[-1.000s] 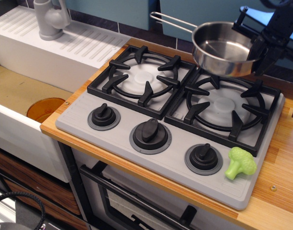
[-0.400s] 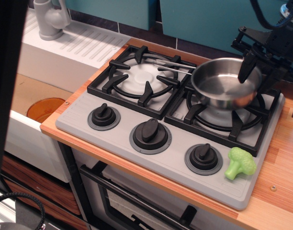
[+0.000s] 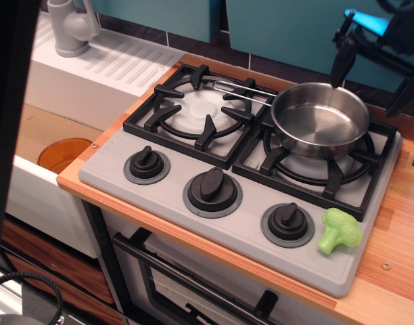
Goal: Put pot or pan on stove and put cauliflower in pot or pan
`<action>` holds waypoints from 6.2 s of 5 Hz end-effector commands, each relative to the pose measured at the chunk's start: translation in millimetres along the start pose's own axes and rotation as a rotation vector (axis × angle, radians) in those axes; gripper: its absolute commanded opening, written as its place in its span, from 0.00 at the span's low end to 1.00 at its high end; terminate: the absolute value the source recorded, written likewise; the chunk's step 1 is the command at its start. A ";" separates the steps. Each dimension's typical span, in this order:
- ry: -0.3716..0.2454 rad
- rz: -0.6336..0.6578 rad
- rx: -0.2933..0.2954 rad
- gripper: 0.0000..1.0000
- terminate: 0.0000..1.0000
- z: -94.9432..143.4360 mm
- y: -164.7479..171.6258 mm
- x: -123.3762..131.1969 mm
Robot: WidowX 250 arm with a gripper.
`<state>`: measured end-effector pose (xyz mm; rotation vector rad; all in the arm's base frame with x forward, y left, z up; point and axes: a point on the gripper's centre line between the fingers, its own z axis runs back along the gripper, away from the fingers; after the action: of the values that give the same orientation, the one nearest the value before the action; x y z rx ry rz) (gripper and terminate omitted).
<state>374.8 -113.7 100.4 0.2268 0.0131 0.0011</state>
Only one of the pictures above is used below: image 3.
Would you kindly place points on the stainless steel pot with handle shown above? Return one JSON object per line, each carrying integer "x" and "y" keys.
{"x": 313, "y": 120}

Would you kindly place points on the green toy cauliflower floret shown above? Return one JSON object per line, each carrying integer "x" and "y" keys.
{"x": 340, "y": 228}

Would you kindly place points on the black left burner grate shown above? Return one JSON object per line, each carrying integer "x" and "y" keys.
{"x": 201, "y": 114}

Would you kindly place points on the oven door with black handle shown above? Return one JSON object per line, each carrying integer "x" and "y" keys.
{"x": 179, "y": 286}

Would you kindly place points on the grey toy stove top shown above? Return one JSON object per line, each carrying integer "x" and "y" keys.
{"x": 239, "y": 231}

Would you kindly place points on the white toy sink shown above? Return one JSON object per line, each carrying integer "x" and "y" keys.
{"x": 77, "y": 97}

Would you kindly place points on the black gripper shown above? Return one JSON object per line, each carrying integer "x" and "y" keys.
{"x": 380, "y": 40}

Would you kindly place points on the black right burner grate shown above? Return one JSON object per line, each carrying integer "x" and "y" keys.
{"x": 355, "y": 183}

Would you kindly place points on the grey toy faucet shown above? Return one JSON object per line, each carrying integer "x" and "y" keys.
{"x": 72, "y": 30}

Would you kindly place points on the black right stove knob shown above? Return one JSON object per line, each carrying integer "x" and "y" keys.
{"x": 287, "y": 225}

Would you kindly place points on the black left stove knob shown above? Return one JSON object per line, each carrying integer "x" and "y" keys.
{"x": 146, "y": 167}

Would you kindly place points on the black stove knob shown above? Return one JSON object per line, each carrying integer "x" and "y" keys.
{"x": 287, "y": 225}
{"x": 146, "y": 167}
{"x": 212, "y": 194}

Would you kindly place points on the orange plastic plate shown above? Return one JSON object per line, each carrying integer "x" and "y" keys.
{"x": 58, "y": 155}

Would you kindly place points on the black burner grate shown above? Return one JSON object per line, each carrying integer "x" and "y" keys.
{"x": 355, "y": 183}
{"x": 201, "y": 114}

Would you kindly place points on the wooden drawer fronts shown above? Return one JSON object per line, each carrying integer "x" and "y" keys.
{"x": 79, "y": 277}

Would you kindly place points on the black middle stove knob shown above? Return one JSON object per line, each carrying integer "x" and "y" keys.
{"x": 212, "y": 194}

